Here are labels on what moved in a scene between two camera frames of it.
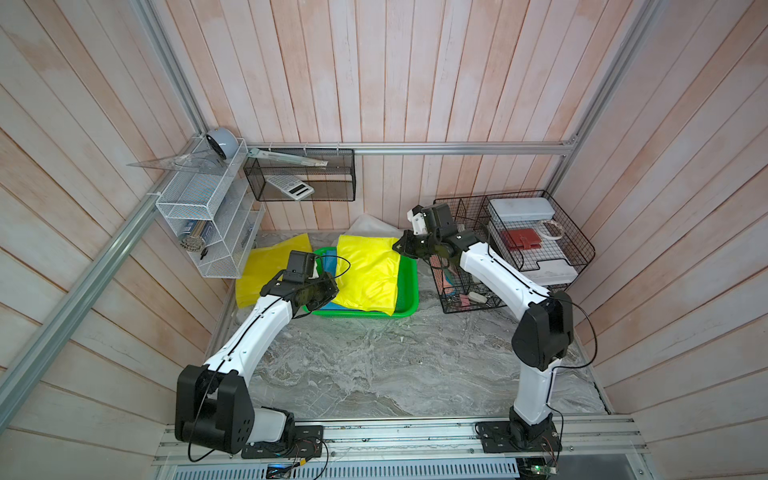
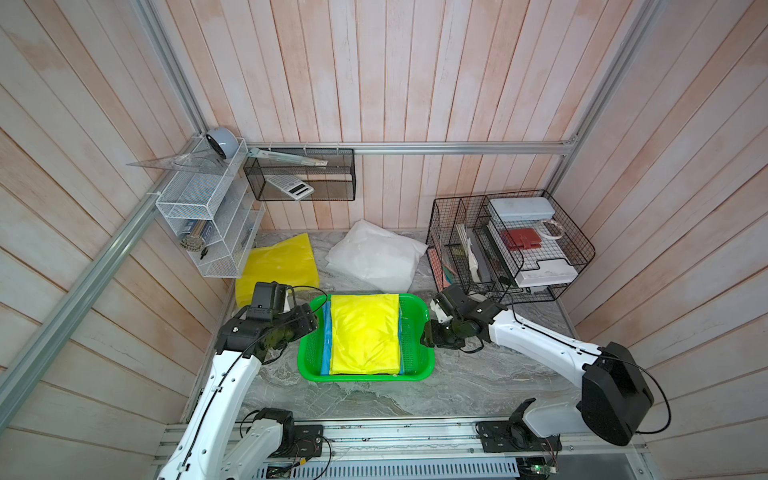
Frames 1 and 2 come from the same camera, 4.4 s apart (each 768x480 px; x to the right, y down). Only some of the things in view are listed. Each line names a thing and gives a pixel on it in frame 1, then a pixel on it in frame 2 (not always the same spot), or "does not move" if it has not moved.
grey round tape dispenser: (223, 141) does not move
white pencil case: (523, 209) does not move
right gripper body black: (420, 247) -> (444, 335)
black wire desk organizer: (528, 228) does not move
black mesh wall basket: (335, 181) does not move
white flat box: (552, 272) does not move
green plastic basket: (407, 291) -> (419, 361)
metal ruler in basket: (256, 153) does not move
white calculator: (291, 186) does not move
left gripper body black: (320, 290) -> (290, 326)
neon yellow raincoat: (367, 273) -> (365, 334)
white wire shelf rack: (212, 209) does not move
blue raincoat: (330, 265) -> (327, 332)
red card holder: (524, 239) does not move
